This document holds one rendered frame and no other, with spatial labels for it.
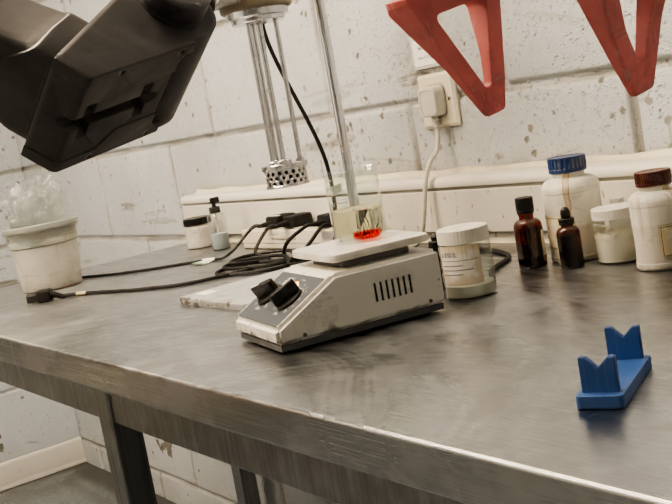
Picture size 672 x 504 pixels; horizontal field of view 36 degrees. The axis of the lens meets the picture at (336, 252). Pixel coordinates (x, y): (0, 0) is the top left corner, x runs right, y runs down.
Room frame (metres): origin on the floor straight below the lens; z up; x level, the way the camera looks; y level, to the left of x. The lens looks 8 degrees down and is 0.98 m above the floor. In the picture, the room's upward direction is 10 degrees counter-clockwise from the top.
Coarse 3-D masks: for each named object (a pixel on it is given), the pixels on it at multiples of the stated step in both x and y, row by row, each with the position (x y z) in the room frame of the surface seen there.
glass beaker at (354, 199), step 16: (336, 176) 1.14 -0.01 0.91; (352, 176) 1.13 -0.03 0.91; (368, 176) 1.14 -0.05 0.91; (336, 192) 1.14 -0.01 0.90; (352, 192) 1.13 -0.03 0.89; (368, 192) 1.14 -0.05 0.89; (336, 208) 1.14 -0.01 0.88; (352, 208) 1.13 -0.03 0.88; (368, 208) 1.14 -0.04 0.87; (336, 224) 1.15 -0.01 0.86; (352, 224) 1.13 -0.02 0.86; (368, 224) 1.14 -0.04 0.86; (384, 224) 1.15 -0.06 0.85; (336, 240) 1.15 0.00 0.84; (352, 240) 1.14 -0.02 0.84; (368, 240) 1.14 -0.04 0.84
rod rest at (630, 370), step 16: (608, 336) 0.78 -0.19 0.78; (624, 336) 0.78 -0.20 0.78; (640, 336) 0.77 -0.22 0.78; (608, 352) 0.78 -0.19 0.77; (624, 352) 0.78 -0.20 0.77; (640, 352) 0.77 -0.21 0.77; (592, 368) 0.71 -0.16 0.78; (608, 368) 0.70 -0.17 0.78; (624, 368) 0.75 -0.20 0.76; (640, 368) 0.75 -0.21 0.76; (592, 384) 0.71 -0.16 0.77; (608, 384) 0.70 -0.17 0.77; (624, 384) 0.72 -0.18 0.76; (576, 400) 0.71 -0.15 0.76; (592, 400) 0.70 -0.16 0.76; (608, 400) 0.70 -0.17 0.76; (624, 400) 0.69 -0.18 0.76
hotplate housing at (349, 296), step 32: (384, 256) 1.12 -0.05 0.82; (416, 256) 1.11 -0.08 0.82; (320, 288) 1.07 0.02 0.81; (352, 288) 1.08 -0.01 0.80; (384, 288) 1.09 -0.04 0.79; (416, 288) 1.10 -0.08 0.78; (288, 320) 1.05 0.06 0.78; (320, 320) 1.06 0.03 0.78; (352, 320) 1.07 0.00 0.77; (384, 320) 1.09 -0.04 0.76
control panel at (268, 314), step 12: (288, 276) 1.15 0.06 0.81; (300, 276) 1.13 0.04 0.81; (312, 276) 1.10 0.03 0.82; (300, 288) 1.09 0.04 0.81; (312, 288) 1.07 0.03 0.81; (300, 300) 1.06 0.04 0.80; (252, 312) 1.13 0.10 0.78; (264, 312) 1.10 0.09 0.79; (276, 312) 1.08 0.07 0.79; (288, 312) 1.06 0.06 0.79; (276, 324) 1.05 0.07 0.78
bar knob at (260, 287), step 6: (264, 282) 1.13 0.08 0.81; (270, 282) 1.12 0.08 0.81; (252, 288) 1.14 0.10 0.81; (258, 288) 1.13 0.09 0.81; (264, 288) 1.13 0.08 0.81; (270, 288) 1.13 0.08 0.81; (276, 288) 1.13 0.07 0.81; (258, 294) 1.14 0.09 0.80; (264, 294) 1.13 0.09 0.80; (258, 300) 1.14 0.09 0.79; (264, 300) 1.12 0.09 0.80
